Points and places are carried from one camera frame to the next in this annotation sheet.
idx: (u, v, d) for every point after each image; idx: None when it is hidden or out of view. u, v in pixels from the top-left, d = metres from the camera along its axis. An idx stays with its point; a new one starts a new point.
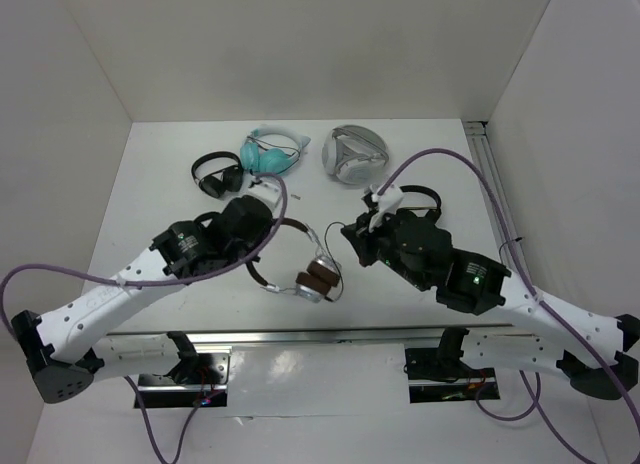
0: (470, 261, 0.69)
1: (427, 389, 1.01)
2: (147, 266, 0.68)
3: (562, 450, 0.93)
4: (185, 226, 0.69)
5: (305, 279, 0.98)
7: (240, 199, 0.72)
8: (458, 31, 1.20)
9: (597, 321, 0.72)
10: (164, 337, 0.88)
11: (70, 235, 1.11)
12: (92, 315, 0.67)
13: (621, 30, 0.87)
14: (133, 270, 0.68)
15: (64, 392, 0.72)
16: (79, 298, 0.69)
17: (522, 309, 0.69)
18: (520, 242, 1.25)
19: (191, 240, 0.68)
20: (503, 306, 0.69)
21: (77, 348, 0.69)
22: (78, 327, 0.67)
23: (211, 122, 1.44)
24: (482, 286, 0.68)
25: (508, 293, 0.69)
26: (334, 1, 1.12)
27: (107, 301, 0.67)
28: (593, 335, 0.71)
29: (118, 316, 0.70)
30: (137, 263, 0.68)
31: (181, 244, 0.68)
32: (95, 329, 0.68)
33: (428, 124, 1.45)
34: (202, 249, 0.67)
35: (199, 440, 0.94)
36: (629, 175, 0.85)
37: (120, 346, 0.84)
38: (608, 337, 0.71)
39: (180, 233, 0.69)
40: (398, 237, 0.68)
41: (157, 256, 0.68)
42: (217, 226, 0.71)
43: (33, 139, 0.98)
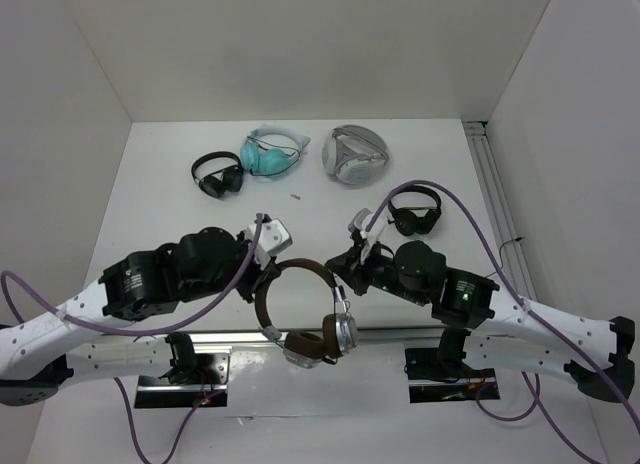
0: (461, 278, 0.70)
1: (427, 389, 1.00)
2: (90, 300, 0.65)
3: (562, 451, 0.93)
4: (137, 258, 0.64)
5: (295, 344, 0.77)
7: (199, 234, 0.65)
8: (458, 31, 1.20)
9: (589, 325, 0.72)
10: (156, 344, 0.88)
11: (70, 235, 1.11)
12: (33, 343, 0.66)
13: (621, 30, 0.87)
14: (77, 303, 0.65)
15: (27, 398, 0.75)
16: (30, 321, 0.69)
17: (512, 320, 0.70)
18: (520, 241, 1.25)
19: (137, 277, 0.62)
20: (493, 318, 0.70)
21: (26, 370, 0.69)
22: (21, 352, 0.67)
23: (210, 122, 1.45)
24: (475, 301, 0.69)
25: (497, 306, 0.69)
26: (333, 1, 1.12)
27: (50, 332, 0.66)
28: (585, 341, 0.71)
29: (62, 347, 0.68)
30: (83, 295, 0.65)
31: (127, 283, 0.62)
32: (40, 356, 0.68)
33: (428, 124, 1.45)
34: (146, 292, 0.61)
35: (199, 440, 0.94)
36: (629, 176, 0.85)
37: (98, 355, 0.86)
38: (602, 341, 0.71)
39: (129, 269, 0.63)
40: (397, 258, 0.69)
41: (102, 291, 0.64)
42: (173, 261, 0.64)
43: (32, 140, 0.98)
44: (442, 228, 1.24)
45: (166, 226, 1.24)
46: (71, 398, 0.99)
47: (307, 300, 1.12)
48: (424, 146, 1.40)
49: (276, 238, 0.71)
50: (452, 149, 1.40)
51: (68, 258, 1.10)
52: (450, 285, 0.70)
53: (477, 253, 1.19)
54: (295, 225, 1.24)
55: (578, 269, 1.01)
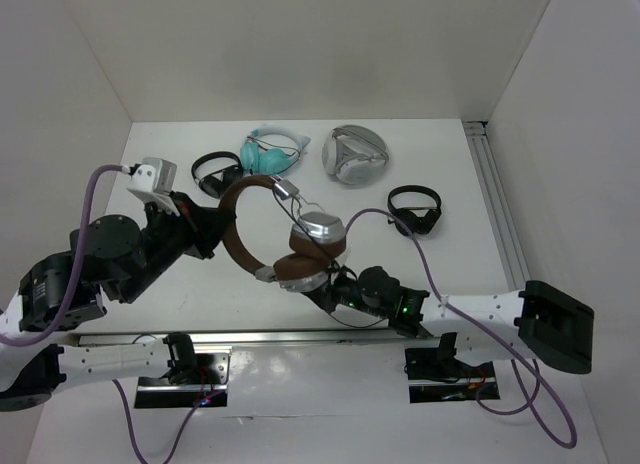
0: (412, 294, 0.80)
1: (427, 389, 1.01)
2: (10, 316, 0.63)
3: (562, 452, 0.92)
4: (50, 263, 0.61)
5: (288, 267, 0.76)
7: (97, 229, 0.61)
8: (457, 31, 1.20)
9: (499, 299, 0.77)
10: (154, 345, 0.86)
11: (70, 235, 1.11)
12: None
13: (621, 30, 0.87)
14: (3, 319, 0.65)
15: (22, 403, 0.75)
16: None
17: (437, 316, 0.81)
18: (520, 242, 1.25)
19: (45, 283, 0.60)
20: (426, 320, 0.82)
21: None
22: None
23: (210, 122, 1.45)
24: (419, 316, 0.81)
25: (426, 311, 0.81)
26: (334, 1, 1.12)
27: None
28: (496, 315, 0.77)
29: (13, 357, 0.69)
30: (7, 312, 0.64)
31: (36, 291, 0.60)
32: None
33: (428, 125, 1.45)
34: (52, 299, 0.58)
35: (199, 440, 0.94)
36: (629, 175, 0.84)
37: (93, 358, 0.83)
38: (508, 309, 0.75)
39: (36, 276, 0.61)
40: (360, 280, 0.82)
41: (17, 304, 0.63)
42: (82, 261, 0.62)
43: (33, 140, 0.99)
44: (443, 228, 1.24)
45: None
46: (70, 398, 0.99)
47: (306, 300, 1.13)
48: (424, 146, 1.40)
49: (150, 173, 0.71)
50: (453, 149, 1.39)
51: None
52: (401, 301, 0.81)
53: (477, 253, 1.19)
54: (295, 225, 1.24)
55: (578, 268, 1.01)
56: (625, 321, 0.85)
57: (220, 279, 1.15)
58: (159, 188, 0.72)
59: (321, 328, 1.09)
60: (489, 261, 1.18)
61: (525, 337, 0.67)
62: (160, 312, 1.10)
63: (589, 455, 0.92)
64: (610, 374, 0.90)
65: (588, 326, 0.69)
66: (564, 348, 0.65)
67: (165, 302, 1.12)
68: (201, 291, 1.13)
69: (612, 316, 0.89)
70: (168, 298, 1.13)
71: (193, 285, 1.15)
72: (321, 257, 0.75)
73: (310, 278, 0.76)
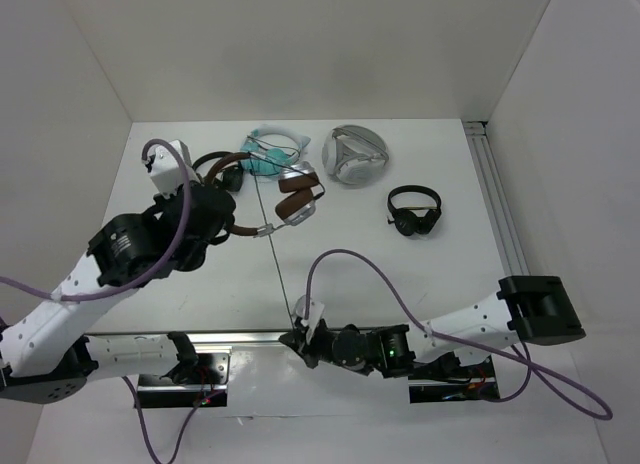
0: (392, 332, 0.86)
1: (427, 389, 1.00)
2: (83, 276, 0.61)
3: (563, 452, 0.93)
4: (121, 219, 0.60)
5: (288, 207, 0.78)
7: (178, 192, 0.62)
8: (458, 31, 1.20)
9: (483, 309, 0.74)
10: (162, 339, 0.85)
11: (70, 235, 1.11)
12: (40, 333, 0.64)
13: (621, 31, 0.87)
14: (71, 281, 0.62)
15: (56, 393, 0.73)
16: (32, 314, 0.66)
17: (428, 347, 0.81)
18: (520, 242, 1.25)
19: (125, 237, 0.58)
20: (421, 357, 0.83)
21: (42, 366, 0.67)
22: (30, 346, 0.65)
23: (211, 122, 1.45)
24: (411, 355, 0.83)
25: (414, 346, 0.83)
26: (334, 2, 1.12)
27: (51, 319, 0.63)
28: (487, 326, 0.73)
29: (69, 333, 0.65)
30: (75, 273, 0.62)
31: (115, 245, 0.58)
32: (49, 347, 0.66)
33: (428, 125, 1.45)
34: (138, 249, 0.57)
35: (199, 441, 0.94)
36: (630, 176, 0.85)
37: (117, 347, 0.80)
38: (496, 315, 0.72)
39: (115, 231, 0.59)
40: (336, 353, 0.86)
41: (92, 263, 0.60)
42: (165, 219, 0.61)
43: (33, 140, 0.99)
44: (442, 228, 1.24)
45: None
46: (70, 399, 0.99)
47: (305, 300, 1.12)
48: (424, 146, 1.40)
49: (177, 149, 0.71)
50: (452, 149, 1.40)
51: (68, 257, 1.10)
52: (383, 344, 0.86)
53: (477, 253, 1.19)
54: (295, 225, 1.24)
55: (577, 268, 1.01)
56: (625, 322, 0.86)
57: (219, 279, 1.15)
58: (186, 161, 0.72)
59: None
60: (489, 261, 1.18)
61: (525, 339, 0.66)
62: (160, 312, 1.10)
63: (589, 455, 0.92)
64: (610, 374, 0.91)
65: (565, 299, 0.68)
66: (561, 331, 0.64)
67: (165, 301, 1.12)
68: (201, 291, 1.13)
69: (612, 316, 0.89)
70: (168, 297, 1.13)
71: (193, 285, 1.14)
72: (310, 187, 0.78)
73: (310, 204, 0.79)
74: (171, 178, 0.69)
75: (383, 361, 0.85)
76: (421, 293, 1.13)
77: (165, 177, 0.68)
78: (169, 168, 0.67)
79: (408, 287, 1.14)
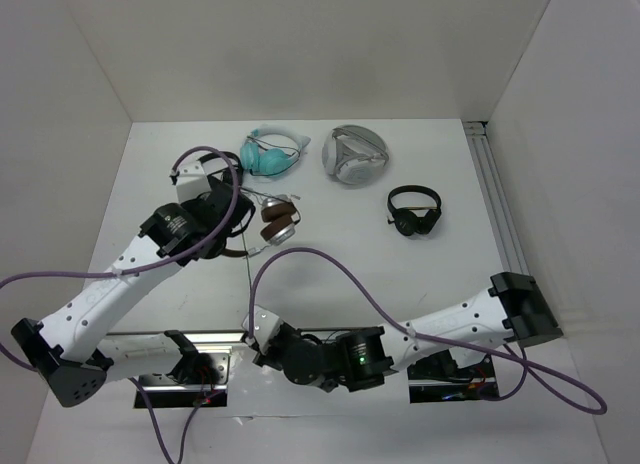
0: (358, 340, 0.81)
1: (427, 389, 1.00)
2: (139, 252, 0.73)
3: (562, 452, 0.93)
4: (171, 208, 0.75)
5: (272, 229, 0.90)
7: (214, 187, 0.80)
8: (458, 31, 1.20)
9: (473, 307, 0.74)
10: (164, 337, 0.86)
11: (70, 235, 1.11)
12: (94, 310, 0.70)
13: (621, 32, 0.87)
14: (127, 259, 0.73)
15: (80, 393, 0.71)
16: (77, 298, 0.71)
17: (410, 350, 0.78)
18: (519, 242, 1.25)
19: (177, 220, 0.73)
20: (396, 363, 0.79)
21: (85, 349, 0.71)
22: (83, 323, 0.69)
23: (211, 122, 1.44)
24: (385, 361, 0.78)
25: (392, 352, 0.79)
26: (334, 2, 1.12)
27: (107, 294, 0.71)
28: (478, 325, 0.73)
29: (117, 311, 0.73)
30: (129, 252, 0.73)
31: (170, 226, 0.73)
32: (99, 325, 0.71)
33: (428, 125, 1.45)
34: (191, 227, 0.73)
35: (200, 441, 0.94)
36: (630, 176, 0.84)
37: (124, 345, 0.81)
38: (489, 313, 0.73)
39: (168, 215, 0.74)
40: (288, 375, 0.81)
41: (148, 241, 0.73)
42: (203, 209, 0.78)
43: (33, 141, 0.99)
44: (442, 228, 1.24)
45: None
46: None
47: (305, 299, 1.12)
48: (424, 146, 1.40)
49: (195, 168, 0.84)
50: (452, 149, 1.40)
51: (68, 257, 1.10)
52: (348, 353, 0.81)
53: (476, 254, 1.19)
54: None
55: (577, 269, 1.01)
56: (625, 322, 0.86)
57: (219, 279, 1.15)
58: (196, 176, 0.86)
59: (320, 328, 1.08)
60: (489, 261, 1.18)
61: (523, 337, 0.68)
62: (160, 312, 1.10)
63: (588, 455, 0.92)
64: (610, 375, 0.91)
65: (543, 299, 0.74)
66: (546, 330, 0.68)
67: (164, 302, 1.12)
68: (201, 292, 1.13)
69: (612, 317, 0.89)
70: (168, 298, 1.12)
71: (192, 285, 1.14)
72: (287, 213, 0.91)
73: (288, 228, 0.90)
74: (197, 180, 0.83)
75: (348, 373, 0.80)
76: (420, 293, 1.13)
77: (191, 184, 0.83)
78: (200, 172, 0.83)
79: (408, 287, 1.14)
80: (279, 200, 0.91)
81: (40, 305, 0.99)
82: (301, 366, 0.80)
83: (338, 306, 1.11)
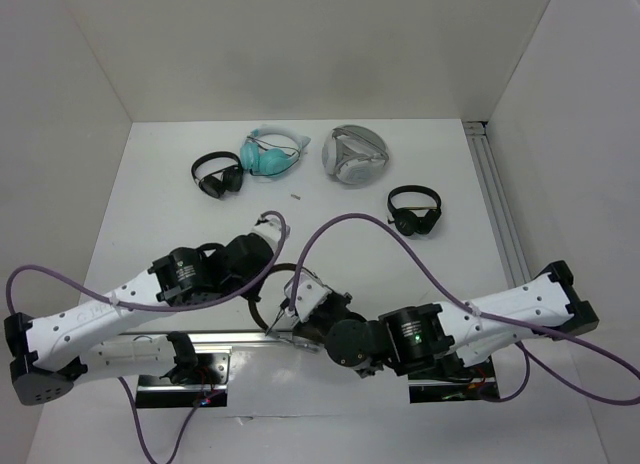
0: (405, 319, 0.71)
1: (427, 389, 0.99)
2: (140, 287, 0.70)
3: (563, 451, 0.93)
4: (184, 252, 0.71)
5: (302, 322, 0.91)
7: (243, 237, 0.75)
8: (458, 31, 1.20)
9: (535, 291, 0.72)
10: (161, 341, 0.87)
11: (70, 235, 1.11)
12: (79, 329, 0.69)
13: (621, 30, 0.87)
14: (128, 290, 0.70)
15: (42, 397, 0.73)
16: (70, 310, 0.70)
17: (472, 330, 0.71)
18: (519, 242, 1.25)
19: (187, 269, 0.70)
20: (456, 341, 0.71)
21: (59, 361, 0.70)
22: (65, 338, 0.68)
23: (210, 122, 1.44)
24: (450, 340, 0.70)
25: (451, 329, 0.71)
26: (334, 1, 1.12)
27: (98, 319, 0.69)
28: (541, 309, 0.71)
29: (104, 336, 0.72)
30: (132, 284, 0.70)
31: (178, 272, 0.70)
32: (80, 344, 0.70)
33: (428, 125, 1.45)
34: (198, 281, 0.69)
35: (199, 442, 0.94)
36: (630, 175, 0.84)
37: (109, 351, 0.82)
38: (552, 297, 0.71)
39: (180, 260, 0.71)
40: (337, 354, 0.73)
41: (152, 279, 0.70)
42: (219, 259, 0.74)
43: (32, 139, 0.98)
44: (443, 228, 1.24)
45: (166, 226, 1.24)
46: (69, 400, 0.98)
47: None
48: (424, 146, 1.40)
49: None
50: (452, 149, 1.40)
51: (68, 257, 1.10)
52: (397, 335, 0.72)
53: (477, 254, 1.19)
54: (295, 225, 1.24)
55: (577, 268, 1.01)
56: (625, 322, 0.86)
57: None
58: None
59: None
60: (489, 261, 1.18)
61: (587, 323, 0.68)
62: None
63: (589, 454, 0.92)
64: (610, 374, 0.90)
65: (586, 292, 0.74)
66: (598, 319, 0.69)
67: None
68: None
69: (612, 316, 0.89)
70: None
71: None
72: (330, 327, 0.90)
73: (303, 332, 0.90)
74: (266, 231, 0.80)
75: (396, 356, 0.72)
76: (420, 293, 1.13)
77: None
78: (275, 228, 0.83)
79: (408, 287, 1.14)
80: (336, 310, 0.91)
81: (40, 305, 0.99)
82: (349, 344, 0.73)
83: None
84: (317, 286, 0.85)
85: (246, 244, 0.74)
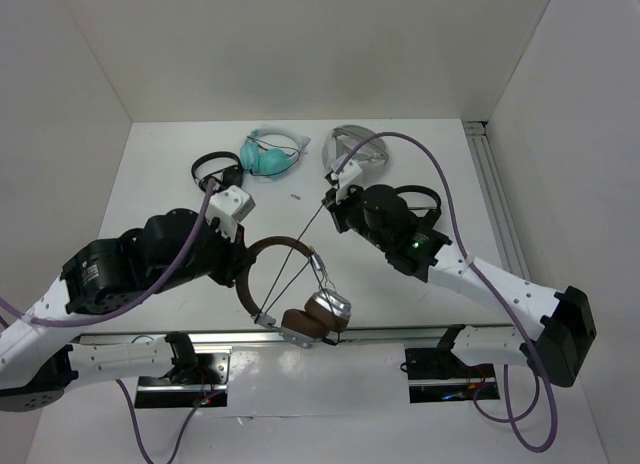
0: (420, 230, 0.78)
1: (427, 389, 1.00)
2: (54, 299, 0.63)
3: (562, 451, 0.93)
4: (94, 247, 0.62)
5: (293, 322, 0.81)
7: (164, 217, 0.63)
8: (457, 31, 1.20)
9: (531, 288, 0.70)
10: (157, 344, 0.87)
11: (69, 235, 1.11)
12: (11, 349, 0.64)
13: (621, 29, 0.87)
14: (43, 304, 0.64)
15: (31, 404, 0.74)
16: (3, 332, 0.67)
17: (452, 271, 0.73)
18: (519, 242, 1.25)
19: (94, 266, 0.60)
20: (436, 267, 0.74)
21: (10, 382, 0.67)
22: (1, 361, 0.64)
23: (210, 122, 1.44)
24: (432, 258, 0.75)
25: (442, 257, 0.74)
26: (333, 0, 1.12)
27: (24, 337, 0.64)
28: (521, 300, 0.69)
29: (40, 352, 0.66)
30: (47, 296, 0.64)
31: (84, 274, 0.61)
32: (21, 364, 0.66)
33: (428, 124, 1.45)
34: (108, 280, 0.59)
35: (198, 440, 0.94)
36: (629, 175, 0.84)
37: (102, 356, 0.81)
38: (540, 303, 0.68)
39: (84, 261, 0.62)
40: (363, 195, 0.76)
41: (64, 288, 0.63)
42: (139, 246, 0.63)
43: (32, 139, 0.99)
44: (443, 228, 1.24)
45: None
46: (70, 400, 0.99)
47: (291, 289, 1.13)
48: (424, 146, 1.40)
49: (237, 201, 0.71)
50: (452, 149, 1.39)
51: (68, 257, 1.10)
52: (409, 234, 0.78)
53: (478, 254, 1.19)
54: (295, 224, 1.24)
55: (577, 268, 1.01)
56: (624, 321, 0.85)
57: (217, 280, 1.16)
58: (237, 216, 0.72)
59: None
60: (490, 261, 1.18)
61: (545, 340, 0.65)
62: (160, 313, 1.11)
63: (589, 454, 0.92)
64: (611, 375, 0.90)
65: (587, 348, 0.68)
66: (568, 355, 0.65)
67: (164, 302, 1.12)
68: (202, 294, 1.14)
69: (611, 316, 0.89)
70: (167, 298, 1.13)
71: (193, 285, 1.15)
72: (328, 326, 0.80)
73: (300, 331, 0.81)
74: (244, 217, 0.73)
75: (394, 243, 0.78)
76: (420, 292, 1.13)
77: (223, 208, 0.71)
78: (247, 200, 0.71)
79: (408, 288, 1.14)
80: (330, 309, 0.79)
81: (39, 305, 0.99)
82: (381, 195, 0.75)
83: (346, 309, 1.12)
84: (357, 171, 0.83)
85: (164, 227, 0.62)
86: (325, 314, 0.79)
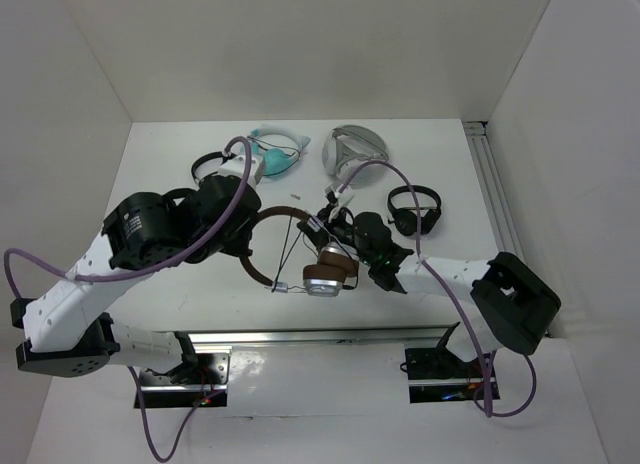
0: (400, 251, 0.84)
1: (427, 389, 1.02)
2: (97, 256, 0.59)
3: (562, 451, 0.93)
4: (137, 199, 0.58)
5: (314, 273, 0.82)
7: (220, 178, 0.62)
8: (457, 31, 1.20)
9: (468, 263, 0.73)
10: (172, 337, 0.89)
11: (69, 236, 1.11)
12: (56, 310, 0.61)
13: (621, 29, 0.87)
14: (86, 262, 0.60)
15: (78, 369, 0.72)
16: (50, 291, 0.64)
17: (411, 270, 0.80)
18: (519, 242, 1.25)
19: (137, 218, 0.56)
20: (400, 273, 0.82)
21: (61, 343, 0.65)
22: (48, 322, 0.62)
23: (210, 122, 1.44)
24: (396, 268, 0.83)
25: (404, 265, 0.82)
26: (333, 0, 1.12)
27: (67, 297, 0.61)
28: (460, 275, 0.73)
29: (85, 314, 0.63)
30: (90, 253, 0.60)
31: (126, 227, 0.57)
32: (67, 326, 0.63)
33: (428, 124, 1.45)
34: (157, 230, 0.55)
35: (198, 440, 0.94)
36: (629, 175, 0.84)
37: (135, 336, 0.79)
38: (473, 272, 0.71)
39: (126, 214, 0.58)
40: (356, 220, 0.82)
41: (105, 244, 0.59)
42: (187, 207, 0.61)
43: (33, 139, 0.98)
44: (443, 228, 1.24)
45: None
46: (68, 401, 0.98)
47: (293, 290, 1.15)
48: (424, 146, 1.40)
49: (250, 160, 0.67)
50: (453, 149, 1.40)
51: (68, 257, 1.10)
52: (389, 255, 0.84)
53: (478, 254, 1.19)
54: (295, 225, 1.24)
55: (577, 268, 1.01)
56: (624, 321, 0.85)
57: (217, 280, 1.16)
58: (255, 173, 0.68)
59: (320, 328, 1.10)
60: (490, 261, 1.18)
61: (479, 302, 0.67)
62: (160, 313, 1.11)
63: (588, 454, 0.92)
64: (611, 375, 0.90)
65: (544, 310, 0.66)
66: (504, 311, 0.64)
67: (165, 302, 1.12)
68: (203, 294, 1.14)
69: (611, 315, 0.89)
70: (167, 298, 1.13)
71: (194, 285, 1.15)
72: (347, 267, 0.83)
73: (324, 280, 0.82)
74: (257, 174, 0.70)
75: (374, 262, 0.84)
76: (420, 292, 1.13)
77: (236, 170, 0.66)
78: None
79: None
80: (341, 248, 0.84)
81: None
82: (370, 222, 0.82)
83: (345, 309, 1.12)
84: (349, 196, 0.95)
85: (222, 187, 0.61)
86: (337, 256, 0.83)
